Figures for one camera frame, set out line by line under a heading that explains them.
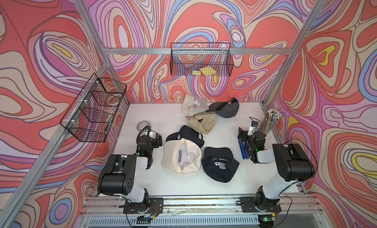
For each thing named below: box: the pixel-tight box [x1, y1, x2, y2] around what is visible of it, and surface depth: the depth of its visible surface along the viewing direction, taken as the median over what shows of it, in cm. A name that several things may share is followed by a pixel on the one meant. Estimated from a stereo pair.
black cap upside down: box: [201, 146, 240, 183], surface depth 84 cm
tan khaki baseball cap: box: [185, 112, 217, 135], surface depth 103 cm
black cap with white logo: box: [165, 125, 205, 148], surface depth 98 cm
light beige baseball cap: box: [181, 94, 210, 117], surface depth 117 cm
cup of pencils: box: [264, 108, 282, 135], surface depth 91 cm
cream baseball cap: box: [161, 138, 203, 174], surface depth 88 cm
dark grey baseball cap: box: [206, 97, 240, 119], surface depth 106 cm
